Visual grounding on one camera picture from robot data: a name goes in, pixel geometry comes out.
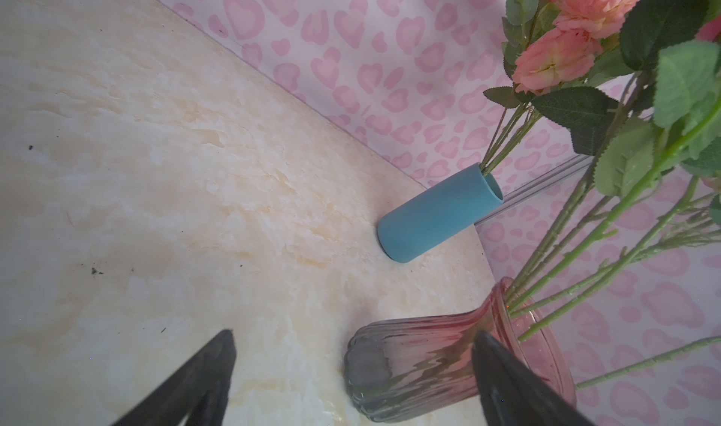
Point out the aluminium frame right corner post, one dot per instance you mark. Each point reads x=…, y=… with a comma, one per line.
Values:
x=549, y=179

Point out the pink carnation spray stem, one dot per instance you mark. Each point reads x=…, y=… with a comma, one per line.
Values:
x=549, y=44

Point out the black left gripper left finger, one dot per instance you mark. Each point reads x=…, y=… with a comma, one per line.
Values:
x=197, y=393

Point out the red ribbed glass vase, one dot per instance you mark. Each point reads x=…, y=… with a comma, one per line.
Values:
x=400, y=369

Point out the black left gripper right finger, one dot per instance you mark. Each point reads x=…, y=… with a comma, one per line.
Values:
x=511, y=394

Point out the teal ceramic vase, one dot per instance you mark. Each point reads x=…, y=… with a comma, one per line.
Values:
x=437, y=214

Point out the pale blue white rose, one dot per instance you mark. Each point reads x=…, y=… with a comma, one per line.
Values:
x=675, y=121

